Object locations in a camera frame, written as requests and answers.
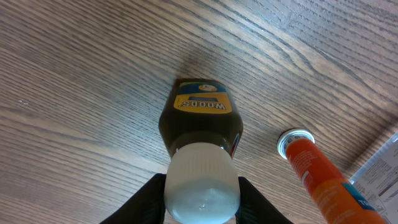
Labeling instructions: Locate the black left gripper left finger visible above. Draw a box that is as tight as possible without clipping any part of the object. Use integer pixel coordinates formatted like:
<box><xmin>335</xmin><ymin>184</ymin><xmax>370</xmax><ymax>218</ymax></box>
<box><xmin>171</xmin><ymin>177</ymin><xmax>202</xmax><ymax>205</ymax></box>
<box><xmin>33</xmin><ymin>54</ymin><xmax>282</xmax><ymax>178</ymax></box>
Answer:
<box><xmin>100</xmin><ymin>174</ymin><xmax>166</xmax><ymax>224</ymax></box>

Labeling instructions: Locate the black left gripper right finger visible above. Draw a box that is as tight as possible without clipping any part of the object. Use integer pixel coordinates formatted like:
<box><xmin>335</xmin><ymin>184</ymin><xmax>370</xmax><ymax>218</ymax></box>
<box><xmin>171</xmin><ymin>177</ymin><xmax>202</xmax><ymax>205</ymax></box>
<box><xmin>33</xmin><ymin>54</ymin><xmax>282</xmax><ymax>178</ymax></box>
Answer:
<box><xmin>235</xmin><ymin>177</ymin><xmax>292</xmax><ymax>224</ymax></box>

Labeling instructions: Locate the orange tablet tube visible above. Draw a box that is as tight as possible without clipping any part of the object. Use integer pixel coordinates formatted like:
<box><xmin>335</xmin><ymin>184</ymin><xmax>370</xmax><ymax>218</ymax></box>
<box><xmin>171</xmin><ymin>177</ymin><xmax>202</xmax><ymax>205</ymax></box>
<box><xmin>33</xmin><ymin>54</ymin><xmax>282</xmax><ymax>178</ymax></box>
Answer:
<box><xmin>277</xmin><ymin>128</ymin><xmax>384</xmax><ymax>224</ymax></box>

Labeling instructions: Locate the dark syrup bottle white cap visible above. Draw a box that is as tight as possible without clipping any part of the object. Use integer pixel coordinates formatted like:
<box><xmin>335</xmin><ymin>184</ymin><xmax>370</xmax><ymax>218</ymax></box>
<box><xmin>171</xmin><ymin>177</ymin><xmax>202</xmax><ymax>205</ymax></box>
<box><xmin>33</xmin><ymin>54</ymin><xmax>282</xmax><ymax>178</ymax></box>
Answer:
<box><xmin>159</xmin><ymin>78</ymin><xmax>243</xmax><ymax>223</ymax></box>

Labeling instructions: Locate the clear plastic container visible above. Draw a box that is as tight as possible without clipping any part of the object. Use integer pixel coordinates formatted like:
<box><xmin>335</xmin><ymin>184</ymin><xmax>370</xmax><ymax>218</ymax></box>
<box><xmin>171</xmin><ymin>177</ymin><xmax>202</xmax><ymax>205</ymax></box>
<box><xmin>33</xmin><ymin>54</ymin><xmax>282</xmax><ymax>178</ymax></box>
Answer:
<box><xmin>349</xmin><ymin>133</ymin><xmax>397</xmax><ymax>224</ymax></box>

